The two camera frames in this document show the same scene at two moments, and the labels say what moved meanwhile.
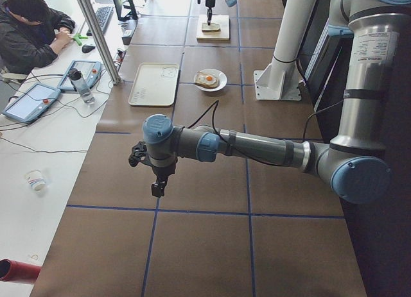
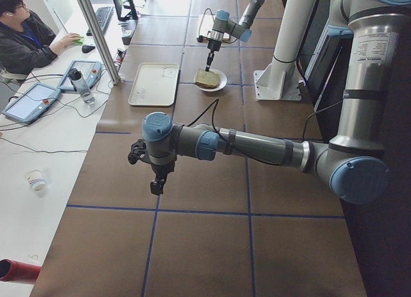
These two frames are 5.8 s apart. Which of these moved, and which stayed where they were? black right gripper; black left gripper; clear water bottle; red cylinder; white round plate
Moved: black right gripper
Stayed: clear water bottle; white round plate; black left gripper; red cylinder
